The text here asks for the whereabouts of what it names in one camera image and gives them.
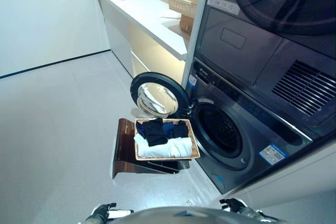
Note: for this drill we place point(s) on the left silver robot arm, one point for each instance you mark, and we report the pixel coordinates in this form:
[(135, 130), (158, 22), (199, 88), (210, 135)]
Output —
[(105, 212)]

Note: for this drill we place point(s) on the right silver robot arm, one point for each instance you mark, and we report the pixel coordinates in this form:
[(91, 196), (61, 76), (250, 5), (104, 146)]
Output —
[(244, 208)]

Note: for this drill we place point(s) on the round washing machine door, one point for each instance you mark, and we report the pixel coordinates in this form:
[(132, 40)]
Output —
[(157, 95)]

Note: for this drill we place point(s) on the dark grey washing machine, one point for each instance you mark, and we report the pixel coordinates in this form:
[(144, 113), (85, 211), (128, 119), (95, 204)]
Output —
[(236, 140)]

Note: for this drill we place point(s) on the dark blue garment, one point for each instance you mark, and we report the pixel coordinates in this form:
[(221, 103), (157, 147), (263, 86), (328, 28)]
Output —
[(167, 128)]

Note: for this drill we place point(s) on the small black garment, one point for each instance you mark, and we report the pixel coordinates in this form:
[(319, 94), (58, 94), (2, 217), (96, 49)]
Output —
[(179, 130)]

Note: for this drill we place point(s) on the black folded garment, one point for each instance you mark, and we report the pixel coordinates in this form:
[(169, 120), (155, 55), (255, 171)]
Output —
[(155, 133)]

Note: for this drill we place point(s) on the white folded garment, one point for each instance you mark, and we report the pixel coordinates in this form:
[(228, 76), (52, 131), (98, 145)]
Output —
[(162, 148)]

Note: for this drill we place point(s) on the woven laundry basket tray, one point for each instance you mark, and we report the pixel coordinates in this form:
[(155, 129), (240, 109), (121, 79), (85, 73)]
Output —
[(193, 142)]

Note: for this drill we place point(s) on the brown wooden stool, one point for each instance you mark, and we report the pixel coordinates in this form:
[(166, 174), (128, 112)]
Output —
[(123, 145)]

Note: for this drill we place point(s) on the white appliance surround panel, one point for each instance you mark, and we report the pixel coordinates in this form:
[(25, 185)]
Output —
[(195, 30)]

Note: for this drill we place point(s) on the white counter cabinet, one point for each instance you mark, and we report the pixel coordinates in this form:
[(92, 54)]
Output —
[(141, 24)]

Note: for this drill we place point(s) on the large wicker basket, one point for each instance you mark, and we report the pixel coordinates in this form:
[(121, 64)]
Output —
[(183, 3)]

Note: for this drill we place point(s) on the dark grey stacked dryer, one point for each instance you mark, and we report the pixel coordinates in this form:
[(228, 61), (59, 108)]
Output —
[(265, 37)]

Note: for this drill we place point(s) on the blue energy label sticker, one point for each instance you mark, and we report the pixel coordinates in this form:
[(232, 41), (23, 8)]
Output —
[(272, 153)]

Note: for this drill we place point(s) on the grey robot torso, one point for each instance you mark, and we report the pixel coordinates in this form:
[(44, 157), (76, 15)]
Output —
[(181, 216)]

